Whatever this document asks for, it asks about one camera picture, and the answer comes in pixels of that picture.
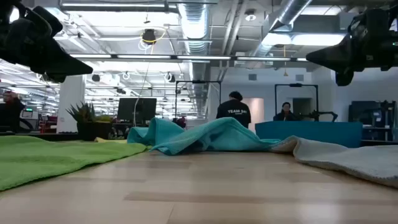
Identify black metal stand frame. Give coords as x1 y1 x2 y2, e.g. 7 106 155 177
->
274 83 320 122
175 80 223 121

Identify blue plastic bin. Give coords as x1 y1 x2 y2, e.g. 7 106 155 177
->
254 121 363 149

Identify white door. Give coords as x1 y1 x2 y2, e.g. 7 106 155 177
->
244 97 265 131

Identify white pillar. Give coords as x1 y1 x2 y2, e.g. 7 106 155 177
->
57 74 86 134

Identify long ceiling light bar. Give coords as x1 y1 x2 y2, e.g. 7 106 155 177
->
68 53 309 62

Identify grey microfiber towel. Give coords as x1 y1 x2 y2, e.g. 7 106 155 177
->
269 135 398 189

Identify black ceiling camera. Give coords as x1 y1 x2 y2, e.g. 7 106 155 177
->
141 28 157 45

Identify black equipment rack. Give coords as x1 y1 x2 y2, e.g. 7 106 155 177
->
348 100 397 147

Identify person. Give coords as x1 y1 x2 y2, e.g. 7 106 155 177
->
272 101 300 122
0 90 35 134
216 90 252 129

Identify potted succulent plant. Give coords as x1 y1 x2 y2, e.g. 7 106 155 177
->
65 101 114 142

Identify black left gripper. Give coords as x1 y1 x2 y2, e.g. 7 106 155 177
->
0 0 94 83

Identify black computer monitor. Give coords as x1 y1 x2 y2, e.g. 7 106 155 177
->
117 97 157 126

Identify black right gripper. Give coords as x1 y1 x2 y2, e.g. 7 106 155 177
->
306 7 398 87

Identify teal microfiber towel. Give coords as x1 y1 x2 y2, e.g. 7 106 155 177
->
126 117 281 156

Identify green microfiber towel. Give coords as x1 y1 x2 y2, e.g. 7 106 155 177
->
0 135 150 192

